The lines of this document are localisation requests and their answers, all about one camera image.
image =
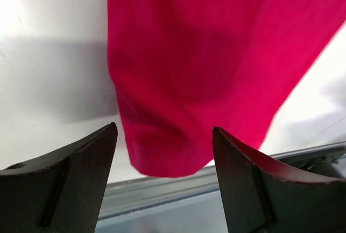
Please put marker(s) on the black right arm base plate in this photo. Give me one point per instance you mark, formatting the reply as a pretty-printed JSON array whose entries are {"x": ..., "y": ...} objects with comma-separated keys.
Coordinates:
[{"x": 323, "y": 162}]

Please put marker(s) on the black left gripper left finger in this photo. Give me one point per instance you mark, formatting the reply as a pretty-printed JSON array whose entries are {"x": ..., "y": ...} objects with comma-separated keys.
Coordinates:
[{"x": 61, "y": 191}]

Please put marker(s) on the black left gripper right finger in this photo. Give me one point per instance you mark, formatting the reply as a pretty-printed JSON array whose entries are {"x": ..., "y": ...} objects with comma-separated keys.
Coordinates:
[{"x": 261, "y": 193}]

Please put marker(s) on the red t shirt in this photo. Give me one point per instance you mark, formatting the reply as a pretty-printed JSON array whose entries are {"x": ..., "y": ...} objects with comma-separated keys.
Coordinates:
[{"x": 183, "y": 67}]

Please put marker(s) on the aluminium table edge rail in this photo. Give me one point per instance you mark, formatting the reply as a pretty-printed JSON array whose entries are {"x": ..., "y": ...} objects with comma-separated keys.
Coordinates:
[{"x": 190, "y": 204}]

